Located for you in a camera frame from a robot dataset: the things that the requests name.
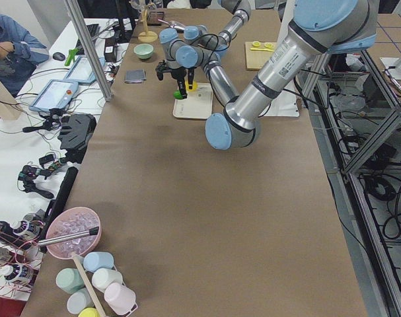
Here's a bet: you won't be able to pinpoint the yellow plastic knife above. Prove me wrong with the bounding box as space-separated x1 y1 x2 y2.
249 48 275 52

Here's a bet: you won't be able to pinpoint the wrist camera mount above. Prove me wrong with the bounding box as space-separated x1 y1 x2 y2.
155 60 172 81

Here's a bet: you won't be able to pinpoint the blue cup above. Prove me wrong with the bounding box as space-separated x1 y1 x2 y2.
83 252 114 273

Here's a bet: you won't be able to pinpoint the yellow cup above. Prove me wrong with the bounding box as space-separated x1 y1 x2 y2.
78 307 100 317

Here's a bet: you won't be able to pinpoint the pink bowl with ice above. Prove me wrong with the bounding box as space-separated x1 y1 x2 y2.
46 207 102 260

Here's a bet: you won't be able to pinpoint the yellow lemon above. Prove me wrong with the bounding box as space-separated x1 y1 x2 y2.
185 81 198 92

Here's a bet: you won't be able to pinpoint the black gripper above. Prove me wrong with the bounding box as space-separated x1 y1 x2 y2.
170 67 195 99

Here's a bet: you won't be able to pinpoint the wooden mug tree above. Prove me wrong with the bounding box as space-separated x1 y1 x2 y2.
137 9 158 43

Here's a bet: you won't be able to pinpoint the teach pendant tablet far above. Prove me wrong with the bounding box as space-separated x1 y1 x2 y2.
63 55 96 85

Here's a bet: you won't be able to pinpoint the pink cup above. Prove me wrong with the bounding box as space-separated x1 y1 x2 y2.
104 282 136 315

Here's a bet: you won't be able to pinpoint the grey folded cloth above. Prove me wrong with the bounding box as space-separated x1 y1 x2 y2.
124 69 146 83

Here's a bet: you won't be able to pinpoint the teach pendant tablet near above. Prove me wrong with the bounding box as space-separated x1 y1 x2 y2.
28 80 79 113

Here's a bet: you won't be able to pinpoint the white cup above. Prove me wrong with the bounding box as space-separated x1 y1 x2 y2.
91 268 124 293

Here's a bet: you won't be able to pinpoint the black computer mouse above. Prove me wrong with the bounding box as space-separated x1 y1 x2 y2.
52 52 66 61

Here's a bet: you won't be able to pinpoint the cream rabbit tray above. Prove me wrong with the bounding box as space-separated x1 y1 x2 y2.
172 83 213 120

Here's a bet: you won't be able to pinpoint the aluminium frame post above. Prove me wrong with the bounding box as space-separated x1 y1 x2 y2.
64 0 112 102

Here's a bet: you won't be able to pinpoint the wooden cutting board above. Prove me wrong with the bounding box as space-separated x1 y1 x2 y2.
244 41 277 71

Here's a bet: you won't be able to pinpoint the seated person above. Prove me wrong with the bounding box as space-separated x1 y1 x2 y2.
0 14 50 97

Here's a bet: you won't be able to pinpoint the mint green bowl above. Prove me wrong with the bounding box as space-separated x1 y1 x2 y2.
133 43 154 59

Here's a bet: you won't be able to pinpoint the grey cup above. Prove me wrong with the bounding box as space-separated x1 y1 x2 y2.
67 288 94 315

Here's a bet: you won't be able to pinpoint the green cup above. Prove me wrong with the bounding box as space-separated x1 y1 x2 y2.
55 268 85 295

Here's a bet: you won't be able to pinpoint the metal tongs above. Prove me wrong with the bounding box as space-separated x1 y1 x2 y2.
37 227 100 247

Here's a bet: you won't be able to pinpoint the metal scoop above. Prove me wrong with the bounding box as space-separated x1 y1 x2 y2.
159 19 186 33

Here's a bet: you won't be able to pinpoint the teach pendant tablet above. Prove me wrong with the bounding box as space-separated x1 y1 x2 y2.
28 80 79 113
63 55 96 85

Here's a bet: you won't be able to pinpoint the green lime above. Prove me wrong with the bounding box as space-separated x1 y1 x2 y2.
173 90 184 100

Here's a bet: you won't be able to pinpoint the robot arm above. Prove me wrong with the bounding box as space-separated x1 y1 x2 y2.
175 1 251 94
156 1 379 150

